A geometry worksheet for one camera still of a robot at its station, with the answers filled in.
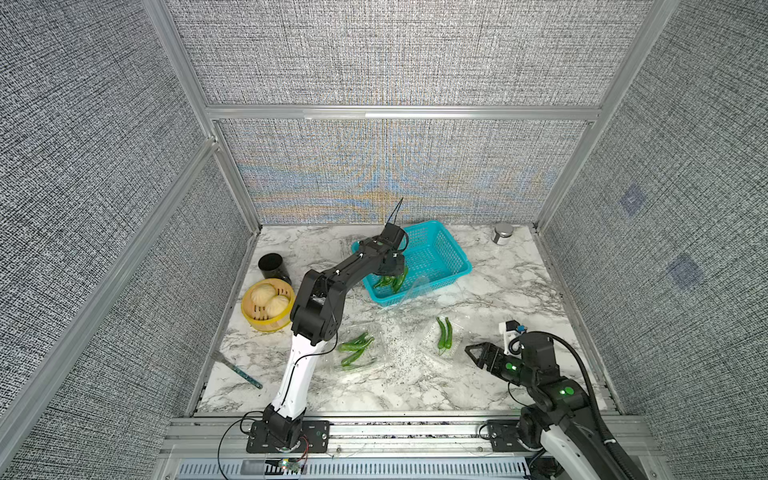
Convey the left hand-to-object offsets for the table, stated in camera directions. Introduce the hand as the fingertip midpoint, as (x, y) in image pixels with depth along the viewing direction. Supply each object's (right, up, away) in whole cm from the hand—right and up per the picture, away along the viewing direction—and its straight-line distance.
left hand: (401, 265), depth 101 cm
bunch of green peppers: (+13, -20, -11) cm, 26 cm away
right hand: (+18, -21, -21) cm, 35 cm away
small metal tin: (+38, +11, +9) cm, 41 cm away
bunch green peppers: (-14, -23, -15) cm, 31 cm away
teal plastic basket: (+12, +2, +8) cm, 15 cm away
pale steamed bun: (-44, -9, -9) cm, 45 cm away
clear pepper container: (-10, -26, -15) cm, 31 cm away
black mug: (-42, 0, -4) cm, 42 cm away
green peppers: (-2, -5, -1) cm, 6 cm away
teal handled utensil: (-48, -28, -18) cm, 58 cm away
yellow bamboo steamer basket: (-45, -15, -9) cm, 48 cm away
